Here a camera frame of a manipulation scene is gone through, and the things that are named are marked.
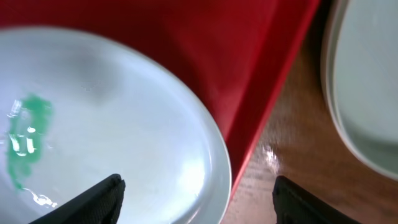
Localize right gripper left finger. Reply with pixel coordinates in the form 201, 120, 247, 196
31, 174, 126, 224

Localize white plate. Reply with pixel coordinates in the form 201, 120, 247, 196
320, 0, 398, 182

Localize light blue plate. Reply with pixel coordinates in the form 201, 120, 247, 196
1, 27, 231, 223

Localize red plastic tray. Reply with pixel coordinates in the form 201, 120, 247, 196
1, 0, 320, 190

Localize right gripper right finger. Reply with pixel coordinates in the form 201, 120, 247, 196
272, 175, 359, 224

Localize mint green plate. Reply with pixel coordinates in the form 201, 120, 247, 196
323, 0, 398, 180

